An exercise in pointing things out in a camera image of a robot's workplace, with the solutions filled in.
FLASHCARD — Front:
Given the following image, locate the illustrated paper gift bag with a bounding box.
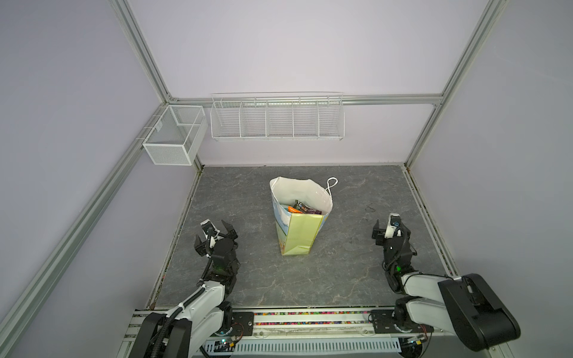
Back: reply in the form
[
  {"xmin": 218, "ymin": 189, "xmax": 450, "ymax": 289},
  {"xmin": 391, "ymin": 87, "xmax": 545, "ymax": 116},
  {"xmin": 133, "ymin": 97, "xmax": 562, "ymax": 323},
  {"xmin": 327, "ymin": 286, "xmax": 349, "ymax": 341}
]
[{"xmin": 269, "ymin": 177, "xmax": 338, "ymax": 256}]

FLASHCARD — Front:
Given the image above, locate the purple M&M's packet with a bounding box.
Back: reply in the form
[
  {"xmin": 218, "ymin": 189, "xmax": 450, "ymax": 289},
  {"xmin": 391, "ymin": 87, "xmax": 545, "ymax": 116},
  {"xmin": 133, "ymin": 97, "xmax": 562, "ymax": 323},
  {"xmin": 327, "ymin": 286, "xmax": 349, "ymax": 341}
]
[{"xmin": 292, "ymin": 201, "xmax": 322, "ymax": 215}]

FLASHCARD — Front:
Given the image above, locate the orange Fox's candy bag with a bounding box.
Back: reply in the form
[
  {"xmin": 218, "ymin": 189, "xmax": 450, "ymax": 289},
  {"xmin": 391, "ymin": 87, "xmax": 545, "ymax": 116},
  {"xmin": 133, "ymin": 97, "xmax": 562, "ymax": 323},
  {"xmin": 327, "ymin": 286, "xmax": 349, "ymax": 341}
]
[{"xmin": 286, "ymin": 206, "xmax": 302, "ymax": 213}]

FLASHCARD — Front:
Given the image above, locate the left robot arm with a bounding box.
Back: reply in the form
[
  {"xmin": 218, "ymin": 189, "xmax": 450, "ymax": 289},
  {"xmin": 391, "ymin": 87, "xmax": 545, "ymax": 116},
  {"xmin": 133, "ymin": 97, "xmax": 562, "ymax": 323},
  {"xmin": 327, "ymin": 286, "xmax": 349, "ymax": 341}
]
[{"xmin": 129, "ymin": 219, "xmax": 240, "ymax": 357}]

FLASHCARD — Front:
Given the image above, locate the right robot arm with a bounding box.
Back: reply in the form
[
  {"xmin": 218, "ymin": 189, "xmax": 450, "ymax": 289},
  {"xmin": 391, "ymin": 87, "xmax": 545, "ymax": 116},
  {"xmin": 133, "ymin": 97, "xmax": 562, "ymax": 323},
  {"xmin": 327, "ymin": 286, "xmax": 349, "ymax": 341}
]
[{"xmin": 372, "ymin": 213, "xmax": 522, "ymax": 352}]

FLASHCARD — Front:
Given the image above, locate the white mesh box basket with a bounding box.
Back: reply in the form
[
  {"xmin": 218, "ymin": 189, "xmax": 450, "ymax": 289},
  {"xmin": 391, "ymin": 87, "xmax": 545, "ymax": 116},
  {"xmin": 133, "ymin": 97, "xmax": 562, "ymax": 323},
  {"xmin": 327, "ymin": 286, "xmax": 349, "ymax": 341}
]
[{"xmin": 143, "ymin": 105, "xmax": 208, "ymax": 166}]

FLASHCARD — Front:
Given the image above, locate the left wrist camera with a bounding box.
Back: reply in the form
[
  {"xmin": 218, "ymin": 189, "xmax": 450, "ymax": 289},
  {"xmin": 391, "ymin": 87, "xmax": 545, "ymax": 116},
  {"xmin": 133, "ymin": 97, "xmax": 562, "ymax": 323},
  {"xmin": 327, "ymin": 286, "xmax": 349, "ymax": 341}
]
[{"xmin": 200, "ymin": 219, "xmax": 220, "ymax": 242}]

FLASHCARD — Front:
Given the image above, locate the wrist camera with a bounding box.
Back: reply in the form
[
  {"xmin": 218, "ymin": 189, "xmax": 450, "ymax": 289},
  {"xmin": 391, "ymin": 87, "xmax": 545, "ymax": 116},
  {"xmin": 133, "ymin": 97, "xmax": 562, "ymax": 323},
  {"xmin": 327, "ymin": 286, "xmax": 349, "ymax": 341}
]
[
  {"xmin": 200, "ymin": 219, "xmax": 220, "ymax": 242},
  {"xmin": 384, "ymin": 213, "xmax": 401, "ymax": 239}
]

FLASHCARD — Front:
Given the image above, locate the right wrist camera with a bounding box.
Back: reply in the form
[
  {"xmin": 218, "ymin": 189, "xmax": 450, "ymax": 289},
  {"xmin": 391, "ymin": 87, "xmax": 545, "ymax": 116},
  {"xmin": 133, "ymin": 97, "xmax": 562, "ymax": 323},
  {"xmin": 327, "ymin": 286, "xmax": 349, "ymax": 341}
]
[{"xmin": 384, "ymin": 213, "xmax": 401, "ymax": 239}]

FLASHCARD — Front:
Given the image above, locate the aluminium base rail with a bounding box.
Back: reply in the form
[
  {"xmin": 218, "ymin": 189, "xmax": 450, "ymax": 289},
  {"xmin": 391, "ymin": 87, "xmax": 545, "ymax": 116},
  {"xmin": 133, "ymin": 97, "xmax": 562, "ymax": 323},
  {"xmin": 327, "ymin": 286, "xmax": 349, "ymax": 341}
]
[{"xmin": 118, "ymin": 304, "xmax": 504, "ymax": 357}]

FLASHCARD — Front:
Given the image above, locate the long white wire basket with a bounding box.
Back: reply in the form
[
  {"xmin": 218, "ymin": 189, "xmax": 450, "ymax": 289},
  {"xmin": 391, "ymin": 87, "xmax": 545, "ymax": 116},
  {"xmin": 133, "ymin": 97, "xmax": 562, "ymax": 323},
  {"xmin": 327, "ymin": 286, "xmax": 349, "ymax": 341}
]
[{"xmin": 210, "ymin": 92, "xmax": 346, "ymax": 140}]

